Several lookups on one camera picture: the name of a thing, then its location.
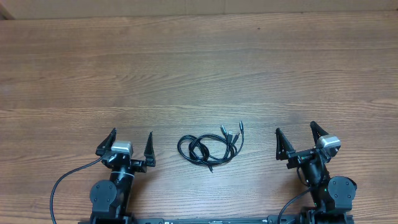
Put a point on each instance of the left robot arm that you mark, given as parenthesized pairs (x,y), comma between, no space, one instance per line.
(110,198)

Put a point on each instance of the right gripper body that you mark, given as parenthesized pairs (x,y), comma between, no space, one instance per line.
(298,158)

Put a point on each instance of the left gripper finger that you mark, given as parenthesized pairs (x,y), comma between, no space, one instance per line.
(149,152)
(106,144)

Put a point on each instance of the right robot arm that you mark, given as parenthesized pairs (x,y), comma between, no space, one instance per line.
(332,196)

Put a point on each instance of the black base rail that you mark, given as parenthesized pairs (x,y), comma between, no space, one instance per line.
(271,219)

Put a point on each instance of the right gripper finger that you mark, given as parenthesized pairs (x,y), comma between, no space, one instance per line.
(284,148)
(317,132)

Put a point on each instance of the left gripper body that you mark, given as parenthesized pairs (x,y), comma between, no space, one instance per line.
(135,166)

